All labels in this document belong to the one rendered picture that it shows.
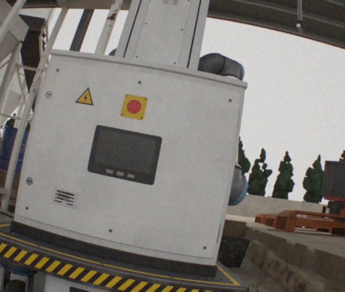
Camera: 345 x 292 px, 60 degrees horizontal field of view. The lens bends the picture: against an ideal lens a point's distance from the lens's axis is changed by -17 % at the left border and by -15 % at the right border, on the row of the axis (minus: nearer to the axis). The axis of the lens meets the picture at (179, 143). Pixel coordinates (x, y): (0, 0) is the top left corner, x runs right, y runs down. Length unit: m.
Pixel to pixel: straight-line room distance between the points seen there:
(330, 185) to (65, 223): 9.60
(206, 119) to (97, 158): 0.29
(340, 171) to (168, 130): 9.53
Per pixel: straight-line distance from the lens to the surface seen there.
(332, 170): 10.25
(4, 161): 6.51
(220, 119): 0.88
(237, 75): 1.73
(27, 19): 7.98
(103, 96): 0.89
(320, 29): 8.06
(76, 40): 7.91
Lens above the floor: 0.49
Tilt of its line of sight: 10 degrees up
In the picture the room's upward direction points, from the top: 10 degrees clockwise
